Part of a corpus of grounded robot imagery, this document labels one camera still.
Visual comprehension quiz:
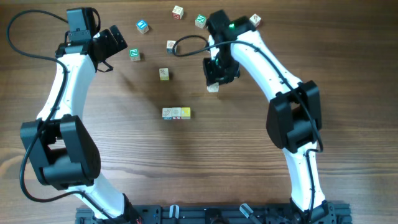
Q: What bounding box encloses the red-sided plain top block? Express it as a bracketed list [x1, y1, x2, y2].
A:
[172, 6, 184, 20]

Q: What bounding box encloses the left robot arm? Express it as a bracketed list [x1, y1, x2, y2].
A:
[20, 7, 142, 223]

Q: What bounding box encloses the right camera cable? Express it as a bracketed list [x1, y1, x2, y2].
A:
[172, 34, 324, 224]

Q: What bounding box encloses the plain block yellow side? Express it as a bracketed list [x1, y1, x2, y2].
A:
[159, 68, 170, 81]

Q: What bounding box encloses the green Z block left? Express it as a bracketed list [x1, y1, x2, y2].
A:
[129, 49, 141, 61]

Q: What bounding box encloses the left camera cable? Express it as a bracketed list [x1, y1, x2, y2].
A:
[6, 9, 109, 224]

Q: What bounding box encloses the blue 1 block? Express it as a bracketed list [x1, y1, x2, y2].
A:
[136, 19, 149, 34]

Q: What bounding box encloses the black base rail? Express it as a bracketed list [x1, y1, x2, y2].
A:
[74, 203, 354, 224]

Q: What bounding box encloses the green z block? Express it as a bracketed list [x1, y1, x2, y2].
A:
[129, 49, 141, 61]
[195, 14, 206, 29]

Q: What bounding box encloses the camera cable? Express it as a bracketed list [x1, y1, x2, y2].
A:
[6, 9, 109, 224]
[172, 34, 324, 224]

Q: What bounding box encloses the plain block blue P side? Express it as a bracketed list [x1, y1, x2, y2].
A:
[162, 108, 172, 119]

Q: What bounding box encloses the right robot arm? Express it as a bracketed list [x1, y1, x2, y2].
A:
[203, 10, 328, 223]

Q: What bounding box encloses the yellow top block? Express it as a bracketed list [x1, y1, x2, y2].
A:
[181, 107, 191, 119]

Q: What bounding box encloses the red A block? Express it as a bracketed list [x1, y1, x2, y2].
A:
[206, 83, 219, 93]

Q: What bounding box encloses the plain block red-blue side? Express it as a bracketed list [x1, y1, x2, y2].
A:
[172, 107, 182, 119]

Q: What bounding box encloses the green Z block upper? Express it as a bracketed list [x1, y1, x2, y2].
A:
[195, 14, 206, 29]

